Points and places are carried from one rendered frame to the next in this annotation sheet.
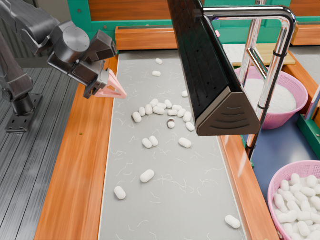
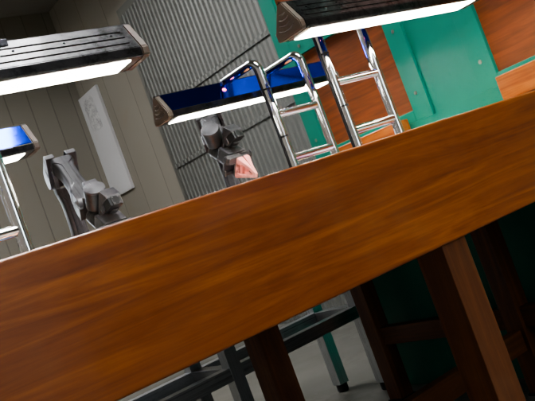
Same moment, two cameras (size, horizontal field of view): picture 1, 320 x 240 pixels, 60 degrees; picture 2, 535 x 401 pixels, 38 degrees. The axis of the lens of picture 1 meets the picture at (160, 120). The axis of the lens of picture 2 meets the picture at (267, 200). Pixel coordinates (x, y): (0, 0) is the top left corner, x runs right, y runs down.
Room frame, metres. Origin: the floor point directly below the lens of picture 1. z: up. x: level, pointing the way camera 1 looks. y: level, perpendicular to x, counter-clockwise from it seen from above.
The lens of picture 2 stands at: (-0.72, -1.85, 0.70)
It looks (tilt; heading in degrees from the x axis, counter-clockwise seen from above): 2 degrees up; 56
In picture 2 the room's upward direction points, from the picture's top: 20 degrees counter-clockwise
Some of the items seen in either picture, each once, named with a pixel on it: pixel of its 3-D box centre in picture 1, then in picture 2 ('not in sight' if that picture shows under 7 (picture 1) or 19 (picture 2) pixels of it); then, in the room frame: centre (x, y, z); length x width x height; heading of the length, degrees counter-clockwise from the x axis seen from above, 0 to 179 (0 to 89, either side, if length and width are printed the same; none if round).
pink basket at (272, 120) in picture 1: (260, 98); not in sight; (0.74, -0.34, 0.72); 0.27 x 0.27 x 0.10
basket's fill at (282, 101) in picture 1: (259, 101); not in sight; (0.74, -0.34, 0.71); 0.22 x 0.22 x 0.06
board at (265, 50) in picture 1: (245, 54); not in sight; (0.96, -0.33, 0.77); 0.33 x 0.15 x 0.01; 93
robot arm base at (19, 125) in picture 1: (21, 103); not in sight; (0.73, 0.47, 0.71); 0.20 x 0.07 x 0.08; 3
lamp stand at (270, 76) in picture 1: (220, 87); (287, 140); (0.56, -0.15, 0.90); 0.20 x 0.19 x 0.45; 3
